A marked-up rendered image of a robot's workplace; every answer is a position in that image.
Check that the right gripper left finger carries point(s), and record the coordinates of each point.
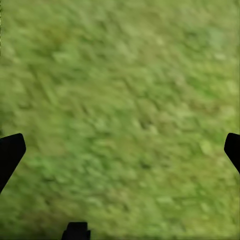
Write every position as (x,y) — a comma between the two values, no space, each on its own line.
(12,149)

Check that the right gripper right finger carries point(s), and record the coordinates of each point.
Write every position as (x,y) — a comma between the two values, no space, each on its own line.
(232,149)

